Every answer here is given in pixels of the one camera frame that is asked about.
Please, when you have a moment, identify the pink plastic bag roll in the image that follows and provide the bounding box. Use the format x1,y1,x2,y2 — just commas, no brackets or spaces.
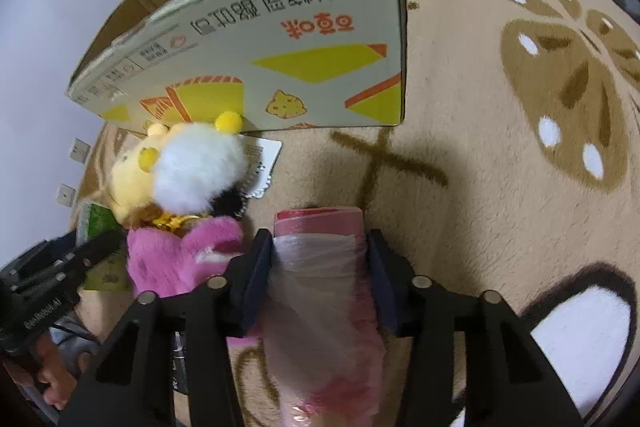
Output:
260,205,387,427

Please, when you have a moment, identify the white paper card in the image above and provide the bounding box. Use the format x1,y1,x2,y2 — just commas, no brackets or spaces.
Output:
239,137,284,200

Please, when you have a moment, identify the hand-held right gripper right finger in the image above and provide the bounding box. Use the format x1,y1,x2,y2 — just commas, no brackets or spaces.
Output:
366,229,587,427

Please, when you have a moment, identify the beige printed blanket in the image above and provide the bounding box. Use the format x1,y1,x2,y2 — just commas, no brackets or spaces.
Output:
75,0,640,427

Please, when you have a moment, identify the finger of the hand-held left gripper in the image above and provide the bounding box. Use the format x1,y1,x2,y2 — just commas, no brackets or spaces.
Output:
10,229,126,295

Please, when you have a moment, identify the pink plush toy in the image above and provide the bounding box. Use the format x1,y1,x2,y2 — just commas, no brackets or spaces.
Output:
125,214,247,299

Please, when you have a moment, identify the person's left hand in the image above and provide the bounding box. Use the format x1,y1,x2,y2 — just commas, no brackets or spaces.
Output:
9,332,93,412

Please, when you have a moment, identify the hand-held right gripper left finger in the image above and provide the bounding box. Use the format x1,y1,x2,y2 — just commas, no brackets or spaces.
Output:
59,229,275,427

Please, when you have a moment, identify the yellow plush toy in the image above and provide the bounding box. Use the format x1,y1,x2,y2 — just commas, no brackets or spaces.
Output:
107,121,173,228

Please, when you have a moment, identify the green packet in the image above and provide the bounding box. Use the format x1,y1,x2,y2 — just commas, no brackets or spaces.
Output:
75,202,132,293

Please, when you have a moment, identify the printed cardboard box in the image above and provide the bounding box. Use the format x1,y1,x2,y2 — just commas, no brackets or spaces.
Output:
66,0,409,136

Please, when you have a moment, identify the white fluffy plush toy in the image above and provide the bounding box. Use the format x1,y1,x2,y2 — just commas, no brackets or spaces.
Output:
152,111,249,214

